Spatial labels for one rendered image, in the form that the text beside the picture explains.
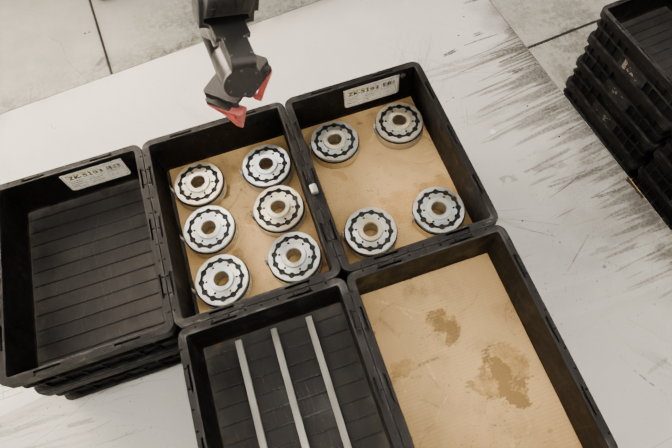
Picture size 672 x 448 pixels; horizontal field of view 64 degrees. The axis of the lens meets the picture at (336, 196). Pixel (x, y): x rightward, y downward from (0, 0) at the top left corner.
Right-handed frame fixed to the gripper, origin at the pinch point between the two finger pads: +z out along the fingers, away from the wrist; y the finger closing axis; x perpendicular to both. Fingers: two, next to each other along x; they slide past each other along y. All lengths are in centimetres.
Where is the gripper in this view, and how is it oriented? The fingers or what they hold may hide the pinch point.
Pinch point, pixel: (248, 109)
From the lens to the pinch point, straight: 97.5
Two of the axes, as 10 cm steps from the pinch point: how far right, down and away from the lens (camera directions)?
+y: 4.5, -8.0, 4.0
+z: 0.8, 4.8, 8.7
